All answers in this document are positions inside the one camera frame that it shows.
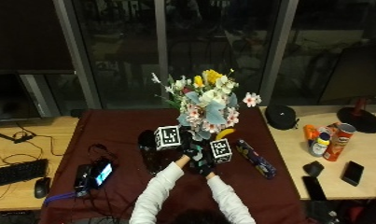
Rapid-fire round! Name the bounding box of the person's left hand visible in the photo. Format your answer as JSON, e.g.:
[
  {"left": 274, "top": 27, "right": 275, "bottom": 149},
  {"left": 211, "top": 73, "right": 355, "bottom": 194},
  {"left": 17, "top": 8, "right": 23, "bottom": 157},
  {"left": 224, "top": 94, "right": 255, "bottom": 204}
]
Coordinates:
[{"left": 178, "top": 131, "right": 202, "bottom": 160}]

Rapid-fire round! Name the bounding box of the person's right hand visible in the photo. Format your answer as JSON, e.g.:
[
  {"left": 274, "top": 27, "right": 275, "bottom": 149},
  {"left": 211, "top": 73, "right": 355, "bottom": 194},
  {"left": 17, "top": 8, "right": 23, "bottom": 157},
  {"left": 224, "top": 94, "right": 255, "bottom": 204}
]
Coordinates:
[{"left": 190, "top": 148, "right": 216, "bottom": 178}]

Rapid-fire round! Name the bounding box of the artificial flower bouquet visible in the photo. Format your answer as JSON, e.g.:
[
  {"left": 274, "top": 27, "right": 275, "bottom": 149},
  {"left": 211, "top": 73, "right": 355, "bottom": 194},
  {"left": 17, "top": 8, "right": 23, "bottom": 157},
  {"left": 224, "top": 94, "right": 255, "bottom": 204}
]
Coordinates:
[{"left": 150, "top": 68, "right": 263, "bottom": 143}]

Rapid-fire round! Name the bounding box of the white marker cube left glove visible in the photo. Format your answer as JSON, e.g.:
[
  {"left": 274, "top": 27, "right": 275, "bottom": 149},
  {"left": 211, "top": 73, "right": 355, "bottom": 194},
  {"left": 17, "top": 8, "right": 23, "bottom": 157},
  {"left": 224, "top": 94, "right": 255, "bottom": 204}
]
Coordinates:
[{"left": 152, "top": 124, "right": 182, "bottom": 152}]

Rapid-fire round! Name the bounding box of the white marker cube glove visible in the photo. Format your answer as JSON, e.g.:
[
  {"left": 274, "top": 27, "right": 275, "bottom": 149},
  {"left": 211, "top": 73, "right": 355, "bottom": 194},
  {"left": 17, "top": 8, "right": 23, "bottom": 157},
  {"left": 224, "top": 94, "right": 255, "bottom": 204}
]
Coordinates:
[
  {"left": 152, "top": 124, "right": 182, "bottom": 152},
  {"left": 208, "top": 138, "right": 234, "bottom": 165}
]

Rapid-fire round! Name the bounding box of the white marker cube right glove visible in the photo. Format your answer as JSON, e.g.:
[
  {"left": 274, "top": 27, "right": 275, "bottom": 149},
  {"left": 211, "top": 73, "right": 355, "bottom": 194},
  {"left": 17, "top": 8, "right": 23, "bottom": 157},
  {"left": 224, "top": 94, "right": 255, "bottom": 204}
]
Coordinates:
[{"left": 208, "top": 138, "right": 234, "bottom": 165}]

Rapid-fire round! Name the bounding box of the yellow banana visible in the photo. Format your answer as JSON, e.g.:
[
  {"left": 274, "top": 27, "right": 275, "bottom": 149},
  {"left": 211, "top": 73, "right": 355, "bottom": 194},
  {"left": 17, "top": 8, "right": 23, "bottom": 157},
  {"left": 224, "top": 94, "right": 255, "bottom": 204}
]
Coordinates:
[{"left": 214, "top": 128, "right": 236, "bottom": 141}]

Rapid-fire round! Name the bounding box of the black glossy vase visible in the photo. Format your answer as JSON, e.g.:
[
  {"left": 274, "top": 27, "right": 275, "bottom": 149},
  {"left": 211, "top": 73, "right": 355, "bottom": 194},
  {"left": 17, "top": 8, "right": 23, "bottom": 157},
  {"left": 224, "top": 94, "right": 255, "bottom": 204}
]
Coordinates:
[{"left": 137, "top": 129, "right": 168, "bottom": 176}]

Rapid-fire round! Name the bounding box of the long dark blue box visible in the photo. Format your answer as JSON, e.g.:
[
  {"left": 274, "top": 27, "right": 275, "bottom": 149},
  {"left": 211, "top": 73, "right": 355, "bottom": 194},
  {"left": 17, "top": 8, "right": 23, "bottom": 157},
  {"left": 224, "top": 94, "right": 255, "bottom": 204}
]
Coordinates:
[{"left": 235, "top": 138, "right": 277, "bottom": 180}]

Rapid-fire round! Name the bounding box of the maroon tablecloth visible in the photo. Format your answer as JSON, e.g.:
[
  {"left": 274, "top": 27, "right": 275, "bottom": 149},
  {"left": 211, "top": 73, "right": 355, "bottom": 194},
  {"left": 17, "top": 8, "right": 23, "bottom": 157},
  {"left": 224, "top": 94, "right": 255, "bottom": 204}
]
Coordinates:
[{"left": 37, "top": 107, "right": 308, "bottom": 224}]

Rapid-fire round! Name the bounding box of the smartphone with lit screen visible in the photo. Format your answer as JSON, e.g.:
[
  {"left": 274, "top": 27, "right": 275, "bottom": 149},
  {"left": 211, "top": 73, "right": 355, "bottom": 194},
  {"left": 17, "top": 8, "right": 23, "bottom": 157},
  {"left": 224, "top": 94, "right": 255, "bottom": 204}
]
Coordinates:
[{"left": 89, "top": 159, "right": 114, "bottom": 189}]

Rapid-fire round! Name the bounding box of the black round zip case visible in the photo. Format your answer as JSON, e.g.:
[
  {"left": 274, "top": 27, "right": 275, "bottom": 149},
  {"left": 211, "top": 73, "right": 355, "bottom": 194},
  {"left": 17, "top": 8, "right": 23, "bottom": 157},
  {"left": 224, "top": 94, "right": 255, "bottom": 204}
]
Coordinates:
[{"left": 263, "top": 104, "right": 300, "bottom": 131}]

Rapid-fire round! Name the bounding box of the small black computer mouse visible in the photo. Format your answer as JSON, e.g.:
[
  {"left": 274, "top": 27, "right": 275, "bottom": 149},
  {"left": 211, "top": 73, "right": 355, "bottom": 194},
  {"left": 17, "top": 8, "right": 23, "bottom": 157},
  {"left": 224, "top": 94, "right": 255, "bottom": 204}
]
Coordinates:
[{"left": 301, "top": 160, "right": 325, "bottom": 178}]

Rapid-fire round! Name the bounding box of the white bottle blue cap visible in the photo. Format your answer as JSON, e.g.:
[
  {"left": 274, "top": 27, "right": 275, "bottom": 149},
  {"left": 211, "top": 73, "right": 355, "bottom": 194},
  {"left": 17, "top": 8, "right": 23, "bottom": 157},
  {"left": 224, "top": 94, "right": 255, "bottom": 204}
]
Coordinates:
[{"left": 308, "top": 132, "right": 331, "bottom": 158}]

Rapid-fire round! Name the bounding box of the orange snack packet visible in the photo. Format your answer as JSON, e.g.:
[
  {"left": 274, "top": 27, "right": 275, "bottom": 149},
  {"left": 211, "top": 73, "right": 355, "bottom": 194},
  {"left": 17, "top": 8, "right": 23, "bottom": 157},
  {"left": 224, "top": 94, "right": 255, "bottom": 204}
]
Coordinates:
[{"left": 316, "top": 121, "right": 341, "bottom": 136}]

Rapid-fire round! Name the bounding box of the black bag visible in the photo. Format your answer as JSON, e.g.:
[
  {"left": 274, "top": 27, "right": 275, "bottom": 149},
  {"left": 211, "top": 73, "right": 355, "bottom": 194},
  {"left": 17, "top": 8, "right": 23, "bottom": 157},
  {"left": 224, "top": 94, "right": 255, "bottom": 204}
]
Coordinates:
[{"left": 304, "top": 200, "right": 341, "bottom": 224}]

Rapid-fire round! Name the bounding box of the red chips can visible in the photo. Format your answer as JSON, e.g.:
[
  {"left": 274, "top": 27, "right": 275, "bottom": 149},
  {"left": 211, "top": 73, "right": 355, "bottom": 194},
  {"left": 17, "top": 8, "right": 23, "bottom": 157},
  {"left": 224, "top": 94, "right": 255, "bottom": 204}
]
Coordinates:
[{"left": 321, "top": 122, "right": 357, "bottom": 162}]

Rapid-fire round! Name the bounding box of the black keyboard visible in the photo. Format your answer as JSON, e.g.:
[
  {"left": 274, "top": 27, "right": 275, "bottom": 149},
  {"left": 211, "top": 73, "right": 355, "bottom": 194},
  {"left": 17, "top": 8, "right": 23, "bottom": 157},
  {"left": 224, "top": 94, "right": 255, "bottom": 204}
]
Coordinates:
[{"left": 0, "top": 158, "right": 50, "bottom": 189}]

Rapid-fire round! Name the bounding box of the dark monitor red stand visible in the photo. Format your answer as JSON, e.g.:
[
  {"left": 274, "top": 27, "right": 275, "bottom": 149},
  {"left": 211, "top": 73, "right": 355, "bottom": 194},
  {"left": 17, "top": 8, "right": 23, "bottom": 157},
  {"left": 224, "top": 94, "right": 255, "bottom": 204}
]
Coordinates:
[{"left": 317, "top": 41, "right": 376, "bottom": 134}]

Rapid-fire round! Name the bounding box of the black computer monitor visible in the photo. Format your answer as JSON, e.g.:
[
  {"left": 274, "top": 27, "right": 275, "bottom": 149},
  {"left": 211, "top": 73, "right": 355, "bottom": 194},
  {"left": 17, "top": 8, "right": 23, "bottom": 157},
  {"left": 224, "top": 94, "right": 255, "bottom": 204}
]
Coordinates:
[{"left": 0, "top": 70, "right": 43, "bottom": 124}]

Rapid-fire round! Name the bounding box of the black coiled cable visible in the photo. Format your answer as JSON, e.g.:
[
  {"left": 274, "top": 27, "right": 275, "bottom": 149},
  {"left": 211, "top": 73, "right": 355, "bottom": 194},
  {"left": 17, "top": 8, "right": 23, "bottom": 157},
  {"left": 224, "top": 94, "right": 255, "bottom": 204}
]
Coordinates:
[{"left": 86, "top": 143, "right": 119, "bottom": 162}]

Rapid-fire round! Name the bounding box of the black camera device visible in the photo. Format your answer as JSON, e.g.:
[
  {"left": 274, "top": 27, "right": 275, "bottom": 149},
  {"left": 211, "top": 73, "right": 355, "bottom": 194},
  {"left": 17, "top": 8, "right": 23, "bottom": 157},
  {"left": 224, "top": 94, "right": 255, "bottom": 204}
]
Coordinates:
[{"left": 71, "top": 163, "right": 93, "bottom": 198}]

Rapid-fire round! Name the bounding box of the blue strap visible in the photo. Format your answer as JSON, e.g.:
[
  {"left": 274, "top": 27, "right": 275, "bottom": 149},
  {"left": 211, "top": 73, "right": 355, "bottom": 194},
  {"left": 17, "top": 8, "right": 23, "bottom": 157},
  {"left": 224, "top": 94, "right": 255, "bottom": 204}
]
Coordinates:
[{"left": 42, "top": 190, "right": 78, "bottom": 207}]

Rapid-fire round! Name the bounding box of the black desk cable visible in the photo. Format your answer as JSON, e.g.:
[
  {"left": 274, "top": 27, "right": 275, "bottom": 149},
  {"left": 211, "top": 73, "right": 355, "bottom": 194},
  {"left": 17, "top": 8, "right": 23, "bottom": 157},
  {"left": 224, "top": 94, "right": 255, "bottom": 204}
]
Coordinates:
[{"left": 0, "top": 120, "right": 65, "bottom": 166}]

